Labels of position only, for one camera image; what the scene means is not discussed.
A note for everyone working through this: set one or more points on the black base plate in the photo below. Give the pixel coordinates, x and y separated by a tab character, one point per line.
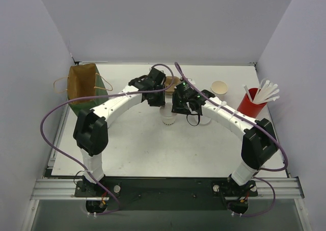
166	194

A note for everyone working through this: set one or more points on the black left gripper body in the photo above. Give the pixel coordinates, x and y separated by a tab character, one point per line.
156	99

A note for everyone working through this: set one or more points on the brown cardboard cup carrier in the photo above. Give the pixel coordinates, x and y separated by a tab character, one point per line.
171	83

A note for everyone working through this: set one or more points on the translucent plastic lid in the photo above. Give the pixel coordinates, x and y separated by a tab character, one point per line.
202	120
166	111

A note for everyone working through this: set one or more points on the aluminium rail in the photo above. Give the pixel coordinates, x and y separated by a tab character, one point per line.
64	189

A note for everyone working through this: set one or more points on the green paper bag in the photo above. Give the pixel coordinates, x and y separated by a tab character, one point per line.
82	81

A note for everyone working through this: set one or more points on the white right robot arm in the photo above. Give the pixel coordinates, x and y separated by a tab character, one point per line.
257	148

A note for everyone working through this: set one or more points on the translucent plastic lid on table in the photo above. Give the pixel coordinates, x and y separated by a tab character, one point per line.
202	120

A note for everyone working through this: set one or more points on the red cup with straws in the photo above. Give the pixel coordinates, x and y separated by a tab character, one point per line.
255	99

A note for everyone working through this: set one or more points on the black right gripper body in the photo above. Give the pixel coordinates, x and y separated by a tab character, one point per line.
179	106

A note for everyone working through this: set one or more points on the white paper cup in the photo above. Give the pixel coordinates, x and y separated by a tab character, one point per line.
220	89
168	121

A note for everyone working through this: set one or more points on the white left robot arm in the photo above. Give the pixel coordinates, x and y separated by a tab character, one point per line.
91	129

